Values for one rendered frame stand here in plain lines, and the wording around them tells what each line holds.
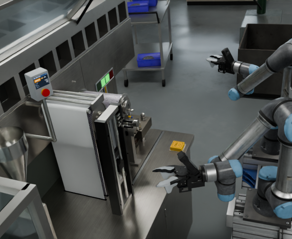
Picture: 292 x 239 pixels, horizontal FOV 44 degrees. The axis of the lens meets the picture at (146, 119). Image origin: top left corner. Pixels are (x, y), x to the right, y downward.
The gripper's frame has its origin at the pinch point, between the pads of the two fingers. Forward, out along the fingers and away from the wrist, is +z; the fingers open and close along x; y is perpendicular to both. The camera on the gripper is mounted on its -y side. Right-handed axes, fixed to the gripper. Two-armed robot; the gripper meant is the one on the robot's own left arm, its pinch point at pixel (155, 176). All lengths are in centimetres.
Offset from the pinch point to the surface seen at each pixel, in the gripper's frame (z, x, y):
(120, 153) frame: 13.4, 23.8, 0.3
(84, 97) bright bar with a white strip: 25.4, 32.0, -26.6
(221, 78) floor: -126, 329, 80
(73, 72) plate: 34, 77, -26
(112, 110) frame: 13.5, 20.3, -23.2
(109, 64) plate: 14, 115, -18
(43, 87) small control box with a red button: 36, 4, -43
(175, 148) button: -18, 62, 23
